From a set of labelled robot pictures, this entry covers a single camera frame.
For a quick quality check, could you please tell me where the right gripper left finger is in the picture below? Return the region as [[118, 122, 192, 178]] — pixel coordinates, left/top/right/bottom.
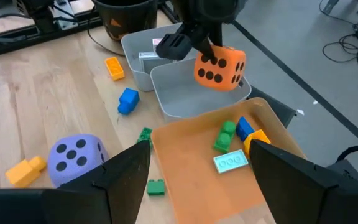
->
[[0, 140, 152, 224]]

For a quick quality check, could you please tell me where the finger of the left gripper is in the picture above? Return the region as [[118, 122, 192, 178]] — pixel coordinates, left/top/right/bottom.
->
[[194, 22, 224, 63], [155, 23, 198, 62]]

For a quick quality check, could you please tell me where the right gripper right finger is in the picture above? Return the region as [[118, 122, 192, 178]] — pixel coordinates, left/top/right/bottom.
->
[[249, 139, 358, 224]]

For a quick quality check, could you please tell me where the red playing card deck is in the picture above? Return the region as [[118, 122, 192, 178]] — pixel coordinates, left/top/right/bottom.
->
[[152, 37, 164, 54]]

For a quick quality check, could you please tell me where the silver playing card deck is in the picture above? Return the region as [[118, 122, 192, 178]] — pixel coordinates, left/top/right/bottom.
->
[[138, 51, 175, 75]]

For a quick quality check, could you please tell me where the orange foam die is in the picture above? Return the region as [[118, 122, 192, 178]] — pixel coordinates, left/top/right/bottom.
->
[[193, 44, 247, 93]]

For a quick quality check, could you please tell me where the yellow toy block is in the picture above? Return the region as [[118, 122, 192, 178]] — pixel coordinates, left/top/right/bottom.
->
[[242, 129, 272, 159], [4, 155, 48, 189]]

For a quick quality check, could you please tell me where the mint toy brick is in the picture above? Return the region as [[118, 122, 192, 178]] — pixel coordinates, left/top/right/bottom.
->
[[213, 149, 250, 174]]

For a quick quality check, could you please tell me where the small blue toy block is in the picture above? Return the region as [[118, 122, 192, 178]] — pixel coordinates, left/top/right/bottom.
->
[[235, 116, 256, 142]]

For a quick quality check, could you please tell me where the green two-stud toy block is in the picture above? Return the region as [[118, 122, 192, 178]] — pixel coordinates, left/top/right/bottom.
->
[[213, 120, 237, 154]]

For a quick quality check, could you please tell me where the purple foam die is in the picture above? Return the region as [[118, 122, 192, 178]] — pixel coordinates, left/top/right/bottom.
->
[[47, 133, 110, 189]]

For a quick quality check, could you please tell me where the grey plastic bin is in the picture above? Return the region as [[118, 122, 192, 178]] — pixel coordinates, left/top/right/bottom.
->
[[121, 23, 198, 93], [150, 57, 252, 124]]

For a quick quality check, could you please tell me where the black jack-o-lantern bucket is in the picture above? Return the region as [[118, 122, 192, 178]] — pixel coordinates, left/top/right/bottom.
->
[[92, 0, 158, 41]]

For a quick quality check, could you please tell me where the orange flat toy brick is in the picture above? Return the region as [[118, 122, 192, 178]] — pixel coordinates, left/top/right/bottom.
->
[[104, 56, 126, 82]]

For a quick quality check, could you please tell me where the blue stepped toy block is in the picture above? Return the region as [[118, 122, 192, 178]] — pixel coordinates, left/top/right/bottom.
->
[[117, 87, 141, 116]]

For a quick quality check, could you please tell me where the small dark green brick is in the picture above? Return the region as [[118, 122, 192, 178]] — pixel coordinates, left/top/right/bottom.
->
[[136, 126, 154, 150], [146, 179, 167, 197]]

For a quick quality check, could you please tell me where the orange plastic bin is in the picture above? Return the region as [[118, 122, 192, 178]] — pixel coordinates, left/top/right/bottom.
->
[[150, 96, 307, 224]]

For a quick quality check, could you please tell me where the black coiled cable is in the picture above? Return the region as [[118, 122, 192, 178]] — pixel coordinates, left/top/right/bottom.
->
[[336, 144, 358, 162]]

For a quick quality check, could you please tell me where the black floor cable tangle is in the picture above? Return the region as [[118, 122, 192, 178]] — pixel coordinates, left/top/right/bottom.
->
[[318, 0, 358, 82]]

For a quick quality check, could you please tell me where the black aluminium table frame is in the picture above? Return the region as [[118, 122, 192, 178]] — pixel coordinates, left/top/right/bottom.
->
[[0, 14, 180, 62]]

